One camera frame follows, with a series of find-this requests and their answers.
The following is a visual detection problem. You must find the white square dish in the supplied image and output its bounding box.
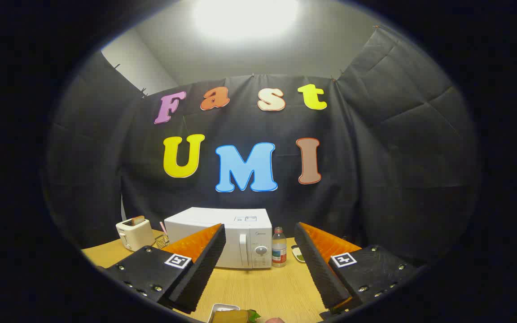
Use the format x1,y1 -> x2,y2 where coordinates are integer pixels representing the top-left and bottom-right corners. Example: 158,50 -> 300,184
208,303 -> 241,323

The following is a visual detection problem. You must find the clear plastic bottle red label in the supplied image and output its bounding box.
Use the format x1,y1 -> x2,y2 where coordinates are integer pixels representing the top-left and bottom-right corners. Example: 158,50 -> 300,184
272,227 -> 287,268

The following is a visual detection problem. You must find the white microwave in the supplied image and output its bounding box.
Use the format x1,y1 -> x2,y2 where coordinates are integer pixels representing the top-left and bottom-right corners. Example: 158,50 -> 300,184
164,207 -> 273,270

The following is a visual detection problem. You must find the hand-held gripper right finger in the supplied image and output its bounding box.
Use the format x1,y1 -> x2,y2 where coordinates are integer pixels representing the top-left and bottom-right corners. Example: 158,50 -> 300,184
294,222 -> 421,314

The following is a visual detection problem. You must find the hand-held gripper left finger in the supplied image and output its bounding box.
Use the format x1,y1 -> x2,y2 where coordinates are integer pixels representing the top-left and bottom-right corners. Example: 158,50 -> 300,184
105,223 -> 227,314

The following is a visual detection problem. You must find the white toaster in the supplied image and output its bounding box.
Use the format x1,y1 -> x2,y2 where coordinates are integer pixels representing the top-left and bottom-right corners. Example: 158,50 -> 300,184
116,216 -> 156,252

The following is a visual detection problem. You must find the brown bread lettuce sandwich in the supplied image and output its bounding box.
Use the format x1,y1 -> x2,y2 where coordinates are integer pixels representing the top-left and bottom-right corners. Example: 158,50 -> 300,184
212,309 -> 261,323

